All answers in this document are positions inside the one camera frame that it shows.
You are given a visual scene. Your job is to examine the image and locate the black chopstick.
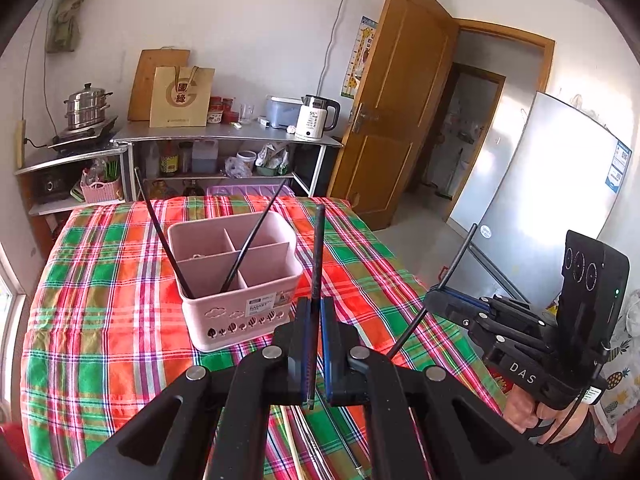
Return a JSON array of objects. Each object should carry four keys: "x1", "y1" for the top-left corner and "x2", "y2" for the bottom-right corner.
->
[
  {"x1": 306, "y1": 204, "x2": 326, "y2": 410},
  {"x1": 134, "y1": 167, "x2": 193, "y2": 299},
  {"x1": 219, "y1": 182, "x2": 285, "y2": 294},
  {"x1": 386, "y1": 223, "x2": 478, "y2": 359}
]

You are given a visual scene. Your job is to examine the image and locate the silver metal chopstick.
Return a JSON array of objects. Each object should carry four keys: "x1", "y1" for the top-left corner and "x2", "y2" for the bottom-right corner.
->
[{"x1": 317, "y1": 393, "x2": 367, "y2": 479}]

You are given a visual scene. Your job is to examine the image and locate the person right hand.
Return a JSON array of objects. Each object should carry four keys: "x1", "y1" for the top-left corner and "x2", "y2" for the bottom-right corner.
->
[{"x1": 502, "y1": 385, "x2": 589, "y2": 444}]

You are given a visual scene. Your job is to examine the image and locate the pink utensil basket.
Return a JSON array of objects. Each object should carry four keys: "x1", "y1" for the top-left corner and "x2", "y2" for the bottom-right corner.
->
[{"x1": 168, "y1": 211, "x2": 303, "y2": 352}]

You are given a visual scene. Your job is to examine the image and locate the plaid tablecloth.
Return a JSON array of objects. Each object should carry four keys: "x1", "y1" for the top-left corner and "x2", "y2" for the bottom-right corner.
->
[{"x1": 21, "y1": 196, "x2": 506, "y2": 479}]

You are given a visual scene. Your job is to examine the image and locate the purple plastic bin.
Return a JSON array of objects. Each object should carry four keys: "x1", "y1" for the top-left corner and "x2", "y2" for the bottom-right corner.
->
[{"x1": 205, "y1": 182, "x2": 295, "y2": 197}]

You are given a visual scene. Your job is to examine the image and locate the grey refrigerator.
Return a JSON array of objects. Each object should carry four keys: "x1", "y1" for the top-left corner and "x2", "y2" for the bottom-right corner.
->
[{"x1": 448, "y1": 93, "x2": 632, "y2": 309}]

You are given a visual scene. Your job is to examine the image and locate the white jug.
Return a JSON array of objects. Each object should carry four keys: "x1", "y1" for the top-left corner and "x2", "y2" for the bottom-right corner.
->
[{"x1": 191, "y1": 140, "x2": 218, "y2": 174}]

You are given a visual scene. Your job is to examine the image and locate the soy sauce bottle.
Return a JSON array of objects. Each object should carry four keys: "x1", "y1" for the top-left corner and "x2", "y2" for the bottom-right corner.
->
[{"x1": 158, "y1": 141, "x2": 179, "y2": 177}]

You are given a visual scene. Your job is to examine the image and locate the metal shelf table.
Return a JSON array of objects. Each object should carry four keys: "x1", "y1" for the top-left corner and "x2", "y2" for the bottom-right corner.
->
[{"x1": 114, "y1": 122, "x2": 343, "y2": 197}]

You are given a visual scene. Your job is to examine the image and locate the pink woven basket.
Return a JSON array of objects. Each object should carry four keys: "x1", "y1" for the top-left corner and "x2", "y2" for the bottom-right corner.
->
[{"x1": 80, "y1": 171, "x2": 124, "y2": 204}]

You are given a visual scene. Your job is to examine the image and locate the blue plastic container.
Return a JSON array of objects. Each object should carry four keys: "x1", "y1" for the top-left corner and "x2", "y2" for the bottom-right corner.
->
[{"x1": 265, "y1": 96, "x2": 303, "y2": 129}]

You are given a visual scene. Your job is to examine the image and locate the white electric kettle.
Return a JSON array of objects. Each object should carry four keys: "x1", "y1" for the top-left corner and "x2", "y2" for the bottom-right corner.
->
[{"x1": 294, "y1": 94, "x2": 341, "y2": 140}]

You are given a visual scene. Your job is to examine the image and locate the glass cup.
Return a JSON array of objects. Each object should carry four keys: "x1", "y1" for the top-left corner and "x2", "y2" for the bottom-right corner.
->
[{"x1": 239, "y1": 103, "x2": 255, "y2": 124}]

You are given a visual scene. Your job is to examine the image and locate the red jars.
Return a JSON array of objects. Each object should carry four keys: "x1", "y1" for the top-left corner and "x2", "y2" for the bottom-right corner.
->
[{"x1": 207, "y1": 96, "x2": 239, "y2": 125}]

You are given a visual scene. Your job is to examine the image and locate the wooden door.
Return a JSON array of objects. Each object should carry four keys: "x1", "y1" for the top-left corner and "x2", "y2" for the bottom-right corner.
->
[{"x1": 328, "y1": 0, "x2": 459, "y2": 230}]

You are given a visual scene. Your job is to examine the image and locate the low wooden shelf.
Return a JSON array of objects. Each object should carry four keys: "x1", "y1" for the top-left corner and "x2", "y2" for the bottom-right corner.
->
[{"x1": 14, "y1": 142, "x2": 136, "y2": 257}]

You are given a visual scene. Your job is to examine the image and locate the brown paper bag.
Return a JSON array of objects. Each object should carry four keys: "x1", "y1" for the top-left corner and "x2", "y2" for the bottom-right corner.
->
[{"x1": 150, "y1": 66, "x2": 215, "y2": 128}]

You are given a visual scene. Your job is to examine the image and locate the induction cooktop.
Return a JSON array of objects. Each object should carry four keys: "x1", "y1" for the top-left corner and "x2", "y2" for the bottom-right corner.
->
[{"x1": 47, "y1": 116, "x2": 117, "y2": 152}]

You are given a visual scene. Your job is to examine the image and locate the wooden cutting board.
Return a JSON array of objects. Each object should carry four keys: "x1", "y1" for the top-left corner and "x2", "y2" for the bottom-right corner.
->
[{"x1": 127, "y1": 47, "x2": 191, "y2": 122}]

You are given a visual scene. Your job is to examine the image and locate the steel steamer pot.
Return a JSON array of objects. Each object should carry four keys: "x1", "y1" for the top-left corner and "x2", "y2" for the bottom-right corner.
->
[{"x1": 64, "y1": 82, "x2": 112, "y2": 130}]

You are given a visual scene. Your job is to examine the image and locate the power strip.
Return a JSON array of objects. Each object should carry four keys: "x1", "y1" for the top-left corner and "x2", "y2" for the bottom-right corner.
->
[{"x1": 14, "y1": 119, "x2": 26, "y2": 169}]

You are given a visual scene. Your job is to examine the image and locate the green hanging cloth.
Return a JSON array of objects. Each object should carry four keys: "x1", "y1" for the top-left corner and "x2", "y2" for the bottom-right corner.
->
[{"x1": 46, "y1": 0, "x2": 85, "y2": 54}]

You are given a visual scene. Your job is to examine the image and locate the giraffe wall poster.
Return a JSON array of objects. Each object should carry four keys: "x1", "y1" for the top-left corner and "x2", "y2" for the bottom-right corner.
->
[{"x1": 341, "y1": 16, "x2": 378, "y2": 100}]

